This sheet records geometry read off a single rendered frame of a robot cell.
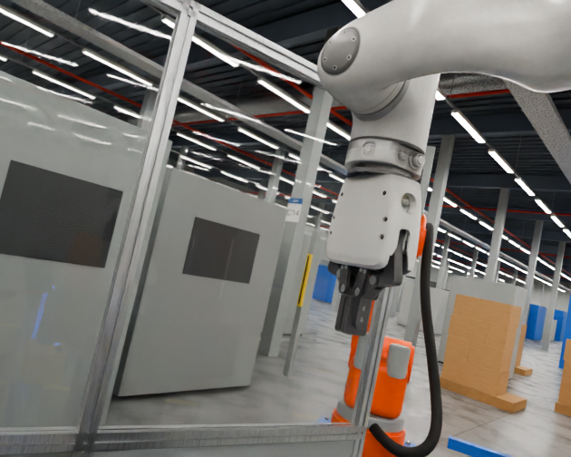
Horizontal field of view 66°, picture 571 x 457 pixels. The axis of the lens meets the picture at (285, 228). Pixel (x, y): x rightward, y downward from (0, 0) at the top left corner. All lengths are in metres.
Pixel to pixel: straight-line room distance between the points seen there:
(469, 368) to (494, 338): 0.64
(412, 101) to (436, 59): 0.08
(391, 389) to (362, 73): 3.71
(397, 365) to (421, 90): 3.56
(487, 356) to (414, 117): 7.67
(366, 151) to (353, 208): 0.06
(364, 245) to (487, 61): 0.20
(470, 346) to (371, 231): 7.74
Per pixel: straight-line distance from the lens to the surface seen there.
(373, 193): 0.47
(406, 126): 0.48
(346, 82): 0.44
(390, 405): 4.06
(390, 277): 0.45
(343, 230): 0.49
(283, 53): 1.31
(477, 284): 10.83
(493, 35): 0.43
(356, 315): 0.48
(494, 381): 8.08
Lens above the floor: 1.47
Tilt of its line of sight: 5 degrees up
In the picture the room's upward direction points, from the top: 12 degrees clockwise
